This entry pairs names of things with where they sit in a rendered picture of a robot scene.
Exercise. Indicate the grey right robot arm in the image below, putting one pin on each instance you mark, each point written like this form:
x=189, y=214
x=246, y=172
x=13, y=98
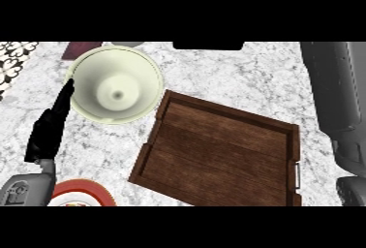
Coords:
x=335, y=106

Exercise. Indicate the pale green tiered basket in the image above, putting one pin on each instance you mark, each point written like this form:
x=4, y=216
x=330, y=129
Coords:
x=116, y=84

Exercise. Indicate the grey round object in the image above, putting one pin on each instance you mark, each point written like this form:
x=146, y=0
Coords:
x=127, y=44

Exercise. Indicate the dark red flat object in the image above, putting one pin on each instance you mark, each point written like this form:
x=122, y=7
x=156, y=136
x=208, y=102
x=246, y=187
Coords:
x=78, y=49

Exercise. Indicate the black and white patterned mat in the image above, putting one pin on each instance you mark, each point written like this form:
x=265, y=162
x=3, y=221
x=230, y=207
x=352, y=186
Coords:
x=13, y=61

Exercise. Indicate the red rimmed white plate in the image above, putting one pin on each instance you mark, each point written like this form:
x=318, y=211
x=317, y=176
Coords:
x=90, y=192

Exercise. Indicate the brown wooden tray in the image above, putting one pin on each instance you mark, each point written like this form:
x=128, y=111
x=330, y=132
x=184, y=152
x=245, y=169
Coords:
x=218, y=151

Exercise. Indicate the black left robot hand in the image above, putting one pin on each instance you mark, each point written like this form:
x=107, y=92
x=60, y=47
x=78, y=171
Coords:
x=48, y=126

